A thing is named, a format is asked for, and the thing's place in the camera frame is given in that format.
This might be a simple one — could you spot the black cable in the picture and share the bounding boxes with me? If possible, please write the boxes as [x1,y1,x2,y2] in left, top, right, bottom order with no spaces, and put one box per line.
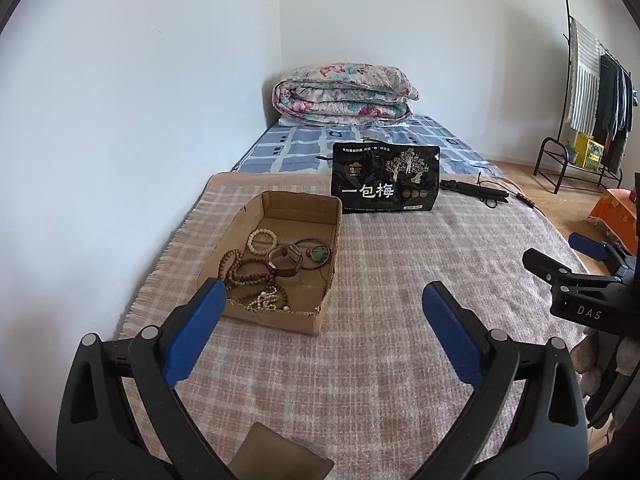
[477,171,546,216]

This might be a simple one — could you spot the cream bead bracelet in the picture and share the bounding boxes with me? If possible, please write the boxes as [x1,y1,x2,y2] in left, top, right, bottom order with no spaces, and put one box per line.
[246,229,277,256]

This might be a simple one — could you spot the black snack bag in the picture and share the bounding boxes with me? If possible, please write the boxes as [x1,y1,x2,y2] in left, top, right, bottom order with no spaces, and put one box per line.
[331,142,441,214]

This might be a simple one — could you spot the thin cord bracelet with green stone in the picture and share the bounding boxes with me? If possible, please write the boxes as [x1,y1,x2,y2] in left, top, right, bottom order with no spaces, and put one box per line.
[291,237,333,271]

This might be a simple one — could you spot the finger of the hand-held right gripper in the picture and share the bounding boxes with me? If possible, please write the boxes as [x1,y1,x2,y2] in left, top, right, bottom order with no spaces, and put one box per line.
[521,248,608,294]
[570,232,633,277]

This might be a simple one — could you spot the yellow box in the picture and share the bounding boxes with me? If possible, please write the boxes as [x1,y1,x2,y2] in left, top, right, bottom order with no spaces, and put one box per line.
[572,132,605,168]

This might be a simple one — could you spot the olive brown pad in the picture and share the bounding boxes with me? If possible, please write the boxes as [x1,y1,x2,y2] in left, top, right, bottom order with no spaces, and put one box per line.
[232,422,335,480]

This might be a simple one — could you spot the pink plaid blanket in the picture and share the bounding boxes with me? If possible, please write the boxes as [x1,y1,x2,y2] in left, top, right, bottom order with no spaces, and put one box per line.
[119,172,596,480]

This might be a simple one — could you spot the blue checked bed sheet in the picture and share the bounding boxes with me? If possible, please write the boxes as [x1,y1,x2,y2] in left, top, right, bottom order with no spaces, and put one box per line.
[232,114,506,177]

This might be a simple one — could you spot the black folded tripod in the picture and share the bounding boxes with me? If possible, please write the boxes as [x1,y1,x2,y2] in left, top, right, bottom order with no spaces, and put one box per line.
[440,178,510,206]

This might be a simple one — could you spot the red strap wristwatch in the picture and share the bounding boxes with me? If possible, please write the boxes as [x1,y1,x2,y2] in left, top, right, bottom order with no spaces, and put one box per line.
[267,244,304,277]

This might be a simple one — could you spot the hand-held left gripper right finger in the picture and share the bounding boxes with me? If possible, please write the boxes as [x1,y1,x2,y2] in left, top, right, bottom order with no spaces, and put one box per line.
[421,281,588,480]

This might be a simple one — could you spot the striped hanging cloth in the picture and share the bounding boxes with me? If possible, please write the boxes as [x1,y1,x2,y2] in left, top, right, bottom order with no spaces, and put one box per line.
[567,20,603,133]

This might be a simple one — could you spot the dark hanging clothes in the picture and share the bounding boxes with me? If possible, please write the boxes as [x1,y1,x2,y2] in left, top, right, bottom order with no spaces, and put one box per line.
[592,52,638,171]

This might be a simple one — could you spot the black clothes rack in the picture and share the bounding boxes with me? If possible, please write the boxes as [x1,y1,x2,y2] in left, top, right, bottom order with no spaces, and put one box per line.
[564,0,640,136]

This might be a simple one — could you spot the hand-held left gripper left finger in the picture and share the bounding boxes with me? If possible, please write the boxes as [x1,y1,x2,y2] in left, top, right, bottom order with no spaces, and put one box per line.
[56,278,227,480]

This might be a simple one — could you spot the white pearl necklace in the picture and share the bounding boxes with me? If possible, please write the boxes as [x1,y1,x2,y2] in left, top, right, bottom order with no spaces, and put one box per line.
[245,282,291,312]

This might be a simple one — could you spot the orange box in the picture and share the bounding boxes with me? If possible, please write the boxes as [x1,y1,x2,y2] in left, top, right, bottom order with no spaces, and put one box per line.
[590,188,640,256]

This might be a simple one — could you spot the cardboard box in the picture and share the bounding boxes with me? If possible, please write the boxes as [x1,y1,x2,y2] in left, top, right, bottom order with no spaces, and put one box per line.
[197,191,343,337]

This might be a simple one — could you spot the brown wooden bead necklace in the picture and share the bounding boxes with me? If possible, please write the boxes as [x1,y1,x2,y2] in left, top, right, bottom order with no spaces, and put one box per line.
[220,249,273,301]

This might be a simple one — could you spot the folded floral quilt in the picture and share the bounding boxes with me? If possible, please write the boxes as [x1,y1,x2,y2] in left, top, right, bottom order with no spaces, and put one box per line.
[272,63,420,126]

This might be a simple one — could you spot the black metal shoe rack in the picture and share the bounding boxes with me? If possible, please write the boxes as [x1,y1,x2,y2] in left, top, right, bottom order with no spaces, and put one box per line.
[532,136,623,195]

